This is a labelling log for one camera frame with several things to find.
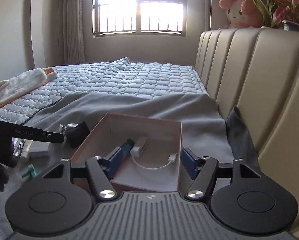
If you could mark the white flat box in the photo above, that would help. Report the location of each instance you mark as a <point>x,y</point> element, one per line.
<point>40,149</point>

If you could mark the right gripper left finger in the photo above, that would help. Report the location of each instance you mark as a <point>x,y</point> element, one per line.
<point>99,171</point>

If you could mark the white usb adapter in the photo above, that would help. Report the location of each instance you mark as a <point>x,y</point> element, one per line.
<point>139,147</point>

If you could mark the pink plush bunny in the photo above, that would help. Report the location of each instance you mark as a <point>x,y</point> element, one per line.
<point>241,14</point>

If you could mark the white orange plush toy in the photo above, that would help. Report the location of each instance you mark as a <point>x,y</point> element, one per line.
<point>15,87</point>

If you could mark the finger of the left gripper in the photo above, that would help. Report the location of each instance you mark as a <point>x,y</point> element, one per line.
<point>52,137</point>

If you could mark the white cream tube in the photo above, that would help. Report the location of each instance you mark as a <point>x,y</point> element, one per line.
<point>25,156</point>

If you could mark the pink cardboard box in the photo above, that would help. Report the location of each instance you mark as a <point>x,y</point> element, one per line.
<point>154,162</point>

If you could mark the white plug adapter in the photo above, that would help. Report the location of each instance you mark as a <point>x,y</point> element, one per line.
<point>63,128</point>

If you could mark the barred window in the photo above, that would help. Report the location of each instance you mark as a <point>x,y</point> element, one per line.
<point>139,17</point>

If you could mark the beige padded headboard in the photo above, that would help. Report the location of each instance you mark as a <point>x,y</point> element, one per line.
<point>257,70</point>

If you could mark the black cube charger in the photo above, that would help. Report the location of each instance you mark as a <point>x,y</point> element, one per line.
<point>76,136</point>

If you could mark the quilted grey bed cover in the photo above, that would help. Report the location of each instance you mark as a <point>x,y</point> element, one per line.
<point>120,77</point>

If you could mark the potted plant pink leaves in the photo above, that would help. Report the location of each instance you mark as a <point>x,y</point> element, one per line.
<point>282,14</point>

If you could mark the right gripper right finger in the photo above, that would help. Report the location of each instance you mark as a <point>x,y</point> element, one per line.
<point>204,172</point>

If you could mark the beige curtain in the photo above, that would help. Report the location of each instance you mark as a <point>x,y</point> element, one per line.
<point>70,31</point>

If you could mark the dark grey cloth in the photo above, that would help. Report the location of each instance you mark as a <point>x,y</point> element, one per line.
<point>240,140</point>

